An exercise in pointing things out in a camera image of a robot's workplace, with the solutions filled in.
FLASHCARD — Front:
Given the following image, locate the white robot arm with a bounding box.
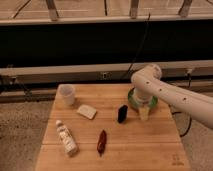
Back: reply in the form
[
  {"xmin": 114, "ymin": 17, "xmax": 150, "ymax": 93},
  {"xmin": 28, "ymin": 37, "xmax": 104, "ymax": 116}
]
[{"xmin": 131, "ymin": 64, "xmax": 213, "ymax": 130}]

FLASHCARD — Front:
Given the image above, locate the black eraser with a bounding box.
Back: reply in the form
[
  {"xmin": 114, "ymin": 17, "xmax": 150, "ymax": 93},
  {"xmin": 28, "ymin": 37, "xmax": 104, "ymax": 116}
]
[{"xmin": 118, "ymin": 105, "xmax": 128, "ymax": 123}]

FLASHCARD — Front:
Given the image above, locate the green bowl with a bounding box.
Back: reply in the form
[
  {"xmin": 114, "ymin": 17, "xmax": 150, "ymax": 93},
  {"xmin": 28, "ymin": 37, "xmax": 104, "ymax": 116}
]
[{"xmin": 128, "ymin": 88, "xmax": 158, "ymax": 110}]

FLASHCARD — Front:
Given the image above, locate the dried red chili pepper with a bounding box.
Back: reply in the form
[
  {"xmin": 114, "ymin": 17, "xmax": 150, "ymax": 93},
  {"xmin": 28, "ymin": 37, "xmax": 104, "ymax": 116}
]
[{"xmin": 97, "ymin": 130, "xmax": 107, "ymax": 155}]

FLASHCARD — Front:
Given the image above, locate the white plastic cup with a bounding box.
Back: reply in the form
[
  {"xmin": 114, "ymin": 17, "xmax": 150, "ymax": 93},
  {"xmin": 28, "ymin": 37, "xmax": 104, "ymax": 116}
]
[{"xmin": 59, "ymin": 84, "xmax": 75, "ymax": 105}]

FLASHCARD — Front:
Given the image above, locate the white bottle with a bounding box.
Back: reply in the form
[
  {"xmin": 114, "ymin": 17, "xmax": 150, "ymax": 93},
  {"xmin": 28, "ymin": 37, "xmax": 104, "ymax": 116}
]
[{"xmin": 56, "ymin": 120, "xmax": 78, "ymax": 156}]

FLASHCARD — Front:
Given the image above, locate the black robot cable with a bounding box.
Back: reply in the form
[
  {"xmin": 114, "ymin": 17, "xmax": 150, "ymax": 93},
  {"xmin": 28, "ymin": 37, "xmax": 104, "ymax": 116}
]
[{"xmin": 171, "ymin": 71, "xmax": 194, "ymax": 138}]

